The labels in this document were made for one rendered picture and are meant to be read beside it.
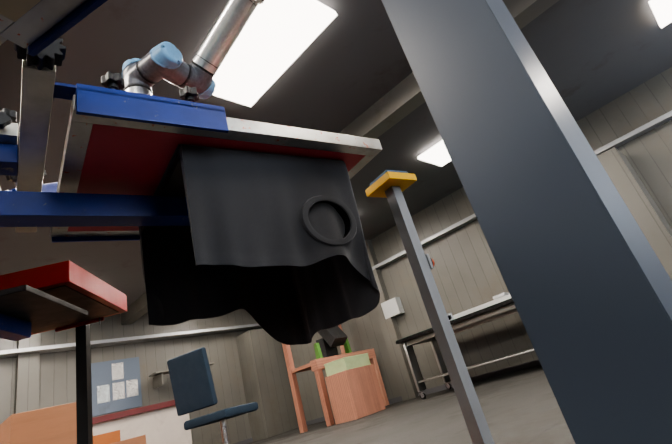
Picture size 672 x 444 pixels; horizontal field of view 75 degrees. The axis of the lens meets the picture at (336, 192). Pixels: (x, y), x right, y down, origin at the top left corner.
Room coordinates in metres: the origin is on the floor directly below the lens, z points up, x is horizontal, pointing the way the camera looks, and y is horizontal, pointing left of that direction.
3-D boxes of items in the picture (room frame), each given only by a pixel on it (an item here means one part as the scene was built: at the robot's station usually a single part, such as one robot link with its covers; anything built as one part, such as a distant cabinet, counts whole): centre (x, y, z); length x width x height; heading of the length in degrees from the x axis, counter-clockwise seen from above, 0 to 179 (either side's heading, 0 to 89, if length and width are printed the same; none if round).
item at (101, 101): (0.74, 0.32, 0.97); 0.30 x 0.05 x 0.07; 130
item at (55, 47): (0.54, 0.43, 1.02); 0.07 x 0.06 x 0.07; 130
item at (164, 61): (0.93, 0.36, 1.30); 0.11 x 0.11 x 0.08; 65
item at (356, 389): (8.20, 0.70, 1.10); 1.63 x 1.45 x 2.20; 140
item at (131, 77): (0.96, 0.46, 1.31); 0.09 x 0.08 x 0.11; 65
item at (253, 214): (1.00, 0.16, 0.77); 0.46 x 0.09 x 0.36; 130
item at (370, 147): (1.11, 0.32, 0.97); 0.79 x 0.58 x 0.04; 130
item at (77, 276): (1.82, 1.38, 1.06); 0.61 x 0.46 x 0.12; 10
